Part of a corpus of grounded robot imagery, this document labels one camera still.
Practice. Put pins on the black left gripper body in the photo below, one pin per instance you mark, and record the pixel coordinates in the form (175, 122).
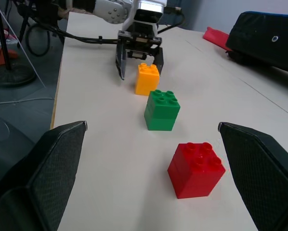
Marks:
(139, 45)

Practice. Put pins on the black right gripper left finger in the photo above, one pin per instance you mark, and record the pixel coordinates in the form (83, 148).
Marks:
(50, 178)

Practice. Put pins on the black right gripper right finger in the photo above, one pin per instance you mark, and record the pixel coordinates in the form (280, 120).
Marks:
(262, 178)

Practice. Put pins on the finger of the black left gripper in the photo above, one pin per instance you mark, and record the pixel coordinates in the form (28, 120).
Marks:
(121, 62)
(160, 61)

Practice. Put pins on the yellow toy brick cube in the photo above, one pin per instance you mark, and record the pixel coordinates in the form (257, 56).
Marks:
(146, 80)

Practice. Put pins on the green toy brick cube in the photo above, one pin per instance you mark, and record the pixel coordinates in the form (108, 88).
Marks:
(162, 113)

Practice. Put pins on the red cloth pouch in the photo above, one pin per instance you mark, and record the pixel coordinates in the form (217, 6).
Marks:
(216, 37)

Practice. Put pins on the red toy brick cube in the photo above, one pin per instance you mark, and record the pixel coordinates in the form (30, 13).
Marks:
(194, 175)

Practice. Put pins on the black fabric bag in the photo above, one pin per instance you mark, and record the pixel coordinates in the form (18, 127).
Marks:
(262, 38)

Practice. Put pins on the black stand with round base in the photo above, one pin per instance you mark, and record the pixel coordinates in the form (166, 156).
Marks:
(11, 75)

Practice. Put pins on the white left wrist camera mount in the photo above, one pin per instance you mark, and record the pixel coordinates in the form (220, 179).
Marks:
(150, 4)

